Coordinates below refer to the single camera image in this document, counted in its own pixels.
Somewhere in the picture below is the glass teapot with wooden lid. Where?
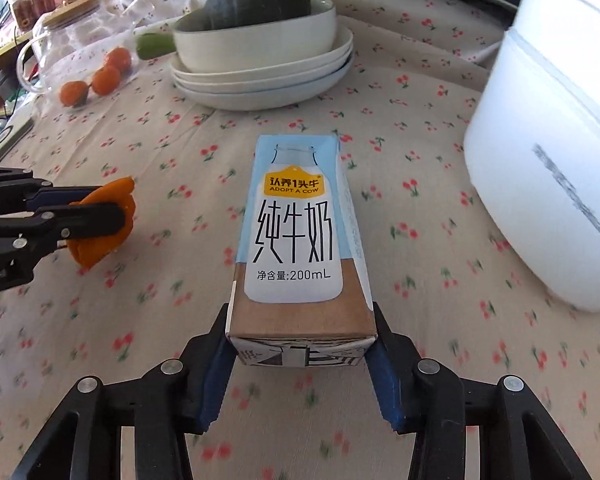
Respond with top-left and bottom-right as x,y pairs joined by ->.
17,2 -> 141,93

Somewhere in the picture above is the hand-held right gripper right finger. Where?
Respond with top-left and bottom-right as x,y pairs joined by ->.
364,301 -> 593,480

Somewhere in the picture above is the wooden shelf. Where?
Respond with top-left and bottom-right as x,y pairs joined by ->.
0,29 -> 34,112

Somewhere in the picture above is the white ceramic plate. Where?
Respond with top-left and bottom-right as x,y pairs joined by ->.
172,47 -> 355,99
176,57 -> 356,112

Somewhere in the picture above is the white electric cooking pot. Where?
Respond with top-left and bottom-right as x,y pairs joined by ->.
462,0 -> 600,315

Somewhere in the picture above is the green cucumber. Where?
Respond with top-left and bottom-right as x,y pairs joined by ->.
136,32 -> 177,61

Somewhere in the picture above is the orange peel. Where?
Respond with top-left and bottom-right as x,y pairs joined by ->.
67,176 -> 137,268

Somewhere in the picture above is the cherry print tablecloth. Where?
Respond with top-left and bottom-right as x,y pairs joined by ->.
0,0 -> 600,480

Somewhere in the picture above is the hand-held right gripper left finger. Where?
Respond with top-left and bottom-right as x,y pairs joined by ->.
7,302 -> 237,480

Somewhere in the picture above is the white ceramic bowl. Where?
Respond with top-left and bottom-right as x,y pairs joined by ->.
172,0 -> 338,75

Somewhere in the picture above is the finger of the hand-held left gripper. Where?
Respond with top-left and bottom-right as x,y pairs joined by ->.
0,201 -> 127,266
0,166 -> 103,211

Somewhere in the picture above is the light blue milk carton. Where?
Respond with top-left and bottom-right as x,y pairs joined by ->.
226,134 -> 378,368

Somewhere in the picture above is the white kitchen scale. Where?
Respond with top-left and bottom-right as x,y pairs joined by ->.
0,102 -> 35,163

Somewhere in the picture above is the small orange tangerine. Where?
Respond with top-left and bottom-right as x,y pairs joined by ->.
91,66 -> 122,96
105,47 -> 133,75
60,81 -> 88,107

